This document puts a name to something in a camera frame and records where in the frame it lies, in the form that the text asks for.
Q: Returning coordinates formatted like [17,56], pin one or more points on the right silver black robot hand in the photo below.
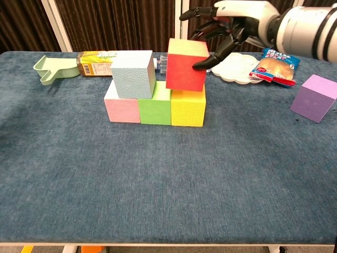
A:
[247,15]

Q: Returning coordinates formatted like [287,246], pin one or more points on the red foam cube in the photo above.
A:
[184,73]

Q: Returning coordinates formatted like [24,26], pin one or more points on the yellow foam cube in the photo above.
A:
[188,110]

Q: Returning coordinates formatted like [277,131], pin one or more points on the light blue foam cube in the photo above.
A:
[131,79]

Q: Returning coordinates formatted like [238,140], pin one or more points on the green foam cube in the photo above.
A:
[155,113]

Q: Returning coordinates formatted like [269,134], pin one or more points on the pink foam cube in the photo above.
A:
[121,110]

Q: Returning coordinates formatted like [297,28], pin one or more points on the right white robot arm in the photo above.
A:
[308,31]

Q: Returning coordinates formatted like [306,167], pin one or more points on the white flower-shaped paint palette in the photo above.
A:
[231,71]

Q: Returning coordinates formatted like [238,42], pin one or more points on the blue red snack bag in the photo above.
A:
[276,68]

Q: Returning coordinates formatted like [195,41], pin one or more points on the clear plastic water bottle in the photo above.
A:
[162,64]

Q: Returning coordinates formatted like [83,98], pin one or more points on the purple foam cube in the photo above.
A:
[310,102]

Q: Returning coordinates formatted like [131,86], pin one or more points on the tea bottle yellow label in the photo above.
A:
[94,67]

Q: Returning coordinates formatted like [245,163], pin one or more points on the blue tablecloth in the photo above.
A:
[158,184]

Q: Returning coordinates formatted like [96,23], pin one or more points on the light green plastic dustpan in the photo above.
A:
[58,68]

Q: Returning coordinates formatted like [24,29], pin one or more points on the orange object under table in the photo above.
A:
[92,249]

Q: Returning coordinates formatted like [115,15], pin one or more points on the yellow floor tape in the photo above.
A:
[27,249]

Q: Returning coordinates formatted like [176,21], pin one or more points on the white table frame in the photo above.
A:
[168,245]

